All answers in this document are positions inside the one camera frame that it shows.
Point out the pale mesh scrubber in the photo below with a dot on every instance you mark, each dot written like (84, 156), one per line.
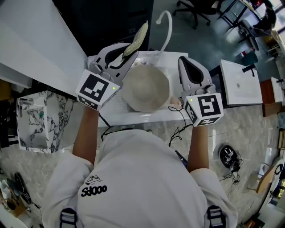
(137, 41)

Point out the marble pattern sink cabinet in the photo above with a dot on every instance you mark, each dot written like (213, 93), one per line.
(55, 124)

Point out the person's white shirt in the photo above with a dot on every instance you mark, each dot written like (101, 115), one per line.
(138, 178)

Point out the grey chair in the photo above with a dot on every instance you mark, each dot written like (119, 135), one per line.
(249, 31)

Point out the beige pan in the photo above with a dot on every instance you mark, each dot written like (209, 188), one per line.
(144, 89)

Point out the black office chair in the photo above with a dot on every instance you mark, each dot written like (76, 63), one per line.
(193, 11)

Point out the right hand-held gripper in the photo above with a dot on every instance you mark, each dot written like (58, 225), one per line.
(207, 107)

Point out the white curved faucet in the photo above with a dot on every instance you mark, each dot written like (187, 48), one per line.
(169, 24)

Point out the white sink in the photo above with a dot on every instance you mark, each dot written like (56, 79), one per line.
(142, 118)

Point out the person's left forearm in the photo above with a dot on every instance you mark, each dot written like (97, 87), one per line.
(85, 138)

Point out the black cabinet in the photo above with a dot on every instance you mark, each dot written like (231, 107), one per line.
(104, 20)

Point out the person's right forearm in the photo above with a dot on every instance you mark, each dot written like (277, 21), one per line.
(199, 149)

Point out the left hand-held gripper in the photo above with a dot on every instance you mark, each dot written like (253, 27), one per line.
(93, 88)

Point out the white basin with black faucet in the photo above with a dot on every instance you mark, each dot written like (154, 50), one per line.
(240, 89)

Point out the white counter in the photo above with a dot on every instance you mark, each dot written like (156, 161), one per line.
(33, 40)

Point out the teal chair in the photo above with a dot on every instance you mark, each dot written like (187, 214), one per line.
(250, 58)

